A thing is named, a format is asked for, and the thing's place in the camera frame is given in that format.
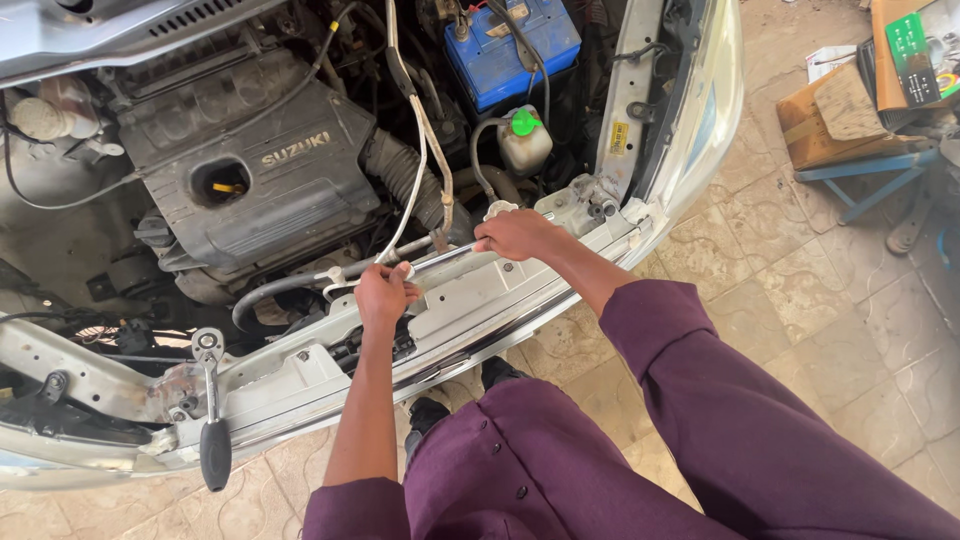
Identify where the person's left hand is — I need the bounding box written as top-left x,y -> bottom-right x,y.
352,261 -> 423,333

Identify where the person's right hand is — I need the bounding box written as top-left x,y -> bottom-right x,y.
472,208 -> 573,264

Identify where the long chrome metal rod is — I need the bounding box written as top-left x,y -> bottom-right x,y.
405,213 -> 558,277

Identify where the silver radiator support panel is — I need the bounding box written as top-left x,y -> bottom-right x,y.
0,174 -> 661,460

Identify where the beige metal pipe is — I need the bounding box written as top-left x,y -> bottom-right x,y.
411,96 -> 456,235

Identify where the white coolant reservoir green cap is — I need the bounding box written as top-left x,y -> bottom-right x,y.
495,105 -> 555,178

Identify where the thin white pipe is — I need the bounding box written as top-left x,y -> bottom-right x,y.
373,0 -> 430,265

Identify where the black shoe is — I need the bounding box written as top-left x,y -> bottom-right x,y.
402,395 -> 453,468
480,355 -> 535,393

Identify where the black hood latch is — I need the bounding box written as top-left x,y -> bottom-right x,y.
325,318 -> 418,378

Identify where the blue car battery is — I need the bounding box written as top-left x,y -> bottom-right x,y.
443,0 -> 583,114

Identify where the grey plastic engine cover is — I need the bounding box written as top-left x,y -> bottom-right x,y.
117,48 -> 382,273

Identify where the clear car headlight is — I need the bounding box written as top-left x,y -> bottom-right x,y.
637,0 -> 746,226

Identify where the purple garment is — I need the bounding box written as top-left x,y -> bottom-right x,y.
301,278 -> 960,540

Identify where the brown cardboard box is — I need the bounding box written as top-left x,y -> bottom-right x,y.
775,60 -> 933,173

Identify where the small white box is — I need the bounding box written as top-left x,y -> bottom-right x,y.
805,45 -> 859,84

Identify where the blue metal stool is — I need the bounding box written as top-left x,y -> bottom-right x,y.
793,145 -> 943,227

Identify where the orange cardboard box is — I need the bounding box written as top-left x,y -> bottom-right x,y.
870,0 -> 960,114

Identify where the white brake fluid reservoir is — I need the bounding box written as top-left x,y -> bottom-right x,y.
7,75 -> 104,144

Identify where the green packet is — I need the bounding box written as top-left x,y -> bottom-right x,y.
884,12 -> 943,108

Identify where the black corrugated intake hose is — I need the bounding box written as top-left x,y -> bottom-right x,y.
361,127 -> 475,243

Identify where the thick black battery cable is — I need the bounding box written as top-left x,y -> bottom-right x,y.
486,0 -> 554,129

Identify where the silver inner fender rail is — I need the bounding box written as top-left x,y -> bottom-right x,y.
594,0 -> 670,205

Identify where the black rubber radiator hose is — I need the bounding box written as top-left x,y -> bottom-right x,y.
230,253 -> 438,336

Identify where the ratchet wrench black handle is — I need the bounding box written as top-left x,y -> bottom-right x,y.
190,327 -> 234,494

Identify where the thin black cable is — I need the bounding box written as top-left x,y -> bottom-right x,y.
0,90 -> 145,213

